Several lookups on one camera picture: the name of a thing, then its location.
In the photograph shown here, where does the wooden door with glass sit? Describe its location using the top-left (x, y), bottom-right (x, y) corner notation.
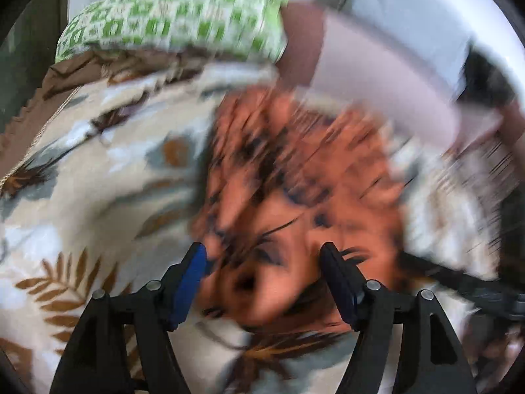
top-left (0, 0), bottom-right (70, 132)

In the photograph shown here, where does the pink bolster pillow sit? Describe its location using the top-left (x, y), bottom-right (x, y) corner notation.
top-left (279, 2), bottom-right (464, 148)

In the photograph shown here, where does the orange black floral garment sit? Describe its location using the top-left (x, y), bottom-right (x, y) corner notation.
top-left (191, 90), bottom-right (415, 337)

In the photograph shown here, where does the green checkered pillow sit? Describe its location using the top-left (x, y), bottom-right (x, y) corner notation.
top-left (55, 0), bottom-right (290, 62)

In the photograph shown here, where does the black fuzzy cloth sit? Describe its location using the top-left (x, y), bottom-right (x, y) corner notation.
top-left (457, 45), bottom-right (519, 109)

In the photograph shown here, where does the pink sofa cushion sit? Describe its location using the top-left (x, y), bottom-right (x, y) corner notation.
top-left (451, 102), bottom-right (525, 152)

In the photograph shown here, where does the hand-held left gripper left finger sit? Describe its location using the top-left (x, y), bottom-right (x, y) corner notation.
top-left (49, 242), bottom-right (208, 394)

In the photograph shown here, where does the striped beige sofa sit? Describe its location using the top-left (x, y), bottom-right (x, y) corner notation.
top-left (427, 135), bottom-right (525, 280)

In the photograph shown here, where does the leaf printed beige blanket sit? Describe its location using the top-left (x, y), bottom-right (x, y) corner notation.
top-left (0, 49), bottom-right (505, 394)

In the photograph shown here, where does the grey pillow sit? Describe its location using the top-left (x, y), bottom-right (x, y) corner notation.
top-left (320, 0), bottom-right (513, 103)

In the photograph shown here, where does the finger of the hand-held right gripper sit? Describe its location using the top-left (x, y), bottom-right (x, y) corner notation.
top-left (400, 251), bottom-right (476, 296)

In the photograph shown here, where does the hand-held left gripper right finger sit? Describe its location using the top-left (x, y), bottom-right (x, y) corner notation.
top-left (319, 242), bottom-right (478, 394)

